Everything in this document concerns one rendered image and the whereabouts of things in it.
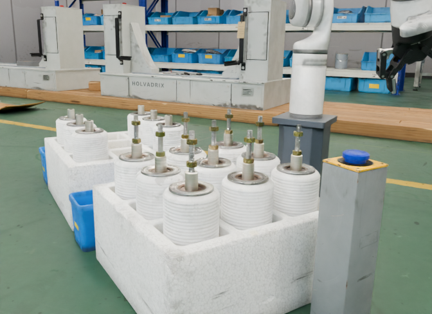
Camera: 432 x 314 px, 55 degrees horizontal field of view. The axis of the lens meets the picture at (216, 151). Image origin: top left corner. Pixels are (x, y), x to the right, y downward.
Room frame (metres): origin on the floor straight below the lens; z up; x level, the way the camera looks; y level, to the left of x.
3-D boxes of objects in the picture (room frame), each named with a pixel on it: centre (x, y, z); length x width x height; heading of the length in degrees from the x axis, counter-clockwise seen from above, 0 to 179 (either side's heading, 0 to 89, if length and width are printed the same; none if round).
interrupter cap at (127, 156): (0.86, 0.17, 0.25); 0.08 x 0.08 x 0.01
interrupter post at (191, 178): (0.67, 0.04, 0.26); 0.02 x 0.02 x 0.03
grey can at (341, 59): (5.32, -1.53, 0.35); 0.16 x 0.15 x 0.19; 62
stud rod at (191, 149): (0.67, 0.04, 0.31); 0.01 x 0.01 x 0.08
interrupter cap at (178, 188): (0.67, 0.04, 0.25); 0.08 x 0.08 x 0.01
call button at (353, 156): (0.63, -0.22, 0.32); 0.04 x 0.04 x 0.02
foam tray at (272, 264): (0.83, 0.01, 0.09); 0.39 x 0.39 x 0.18; 33
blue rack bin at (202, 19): (6.22, 0.04, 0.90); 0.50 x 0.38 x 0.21; 152
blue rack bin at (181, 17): (6.45, 0.41, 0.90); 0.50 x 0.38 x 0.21; 152
